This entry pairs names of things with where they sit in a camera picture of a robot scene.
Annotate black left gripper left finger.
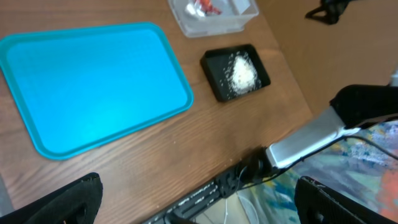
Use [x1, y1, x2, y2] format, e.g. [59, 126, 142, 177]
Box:
[1, 172, 103, 224]

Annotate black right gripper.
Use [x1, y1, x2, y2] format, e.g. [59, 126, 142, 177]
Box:
[305, 0, 351, 25]

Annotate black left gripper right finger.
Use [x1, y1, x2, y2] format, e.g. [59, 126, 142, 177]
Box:
[294, 176, 397, 224]

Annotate red foil wrapper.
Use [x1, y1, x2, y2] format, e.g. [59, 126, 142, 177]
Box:
[195, 0, 222, 15]

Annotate white napkin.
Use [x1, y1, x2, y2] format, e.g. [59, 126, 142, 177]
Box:
[185, 2, 206, 18]

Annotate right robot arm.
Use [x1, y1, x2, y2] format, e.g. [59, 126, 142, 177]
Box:
[242, 1, 397, 185]

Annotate spilled rice pile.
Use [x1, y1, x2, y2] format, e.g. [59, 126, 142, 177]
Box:
[220, 51, 262, 100]

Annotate black tray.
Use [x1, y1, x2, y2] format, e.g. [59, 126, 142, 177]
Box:
[200, 44, 271, 102]

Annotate teal serving tray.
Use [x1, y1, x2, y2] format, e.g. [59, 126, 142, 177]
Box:
[1, 22, 194, 160]

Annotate clear plastic bin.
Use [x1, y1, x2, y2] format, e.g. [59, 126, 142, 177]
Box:
[168, 0, 259, 38]

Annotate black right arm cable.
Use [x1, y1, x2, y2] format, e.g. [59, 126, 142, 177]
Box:
[236, 135, 398, 190]

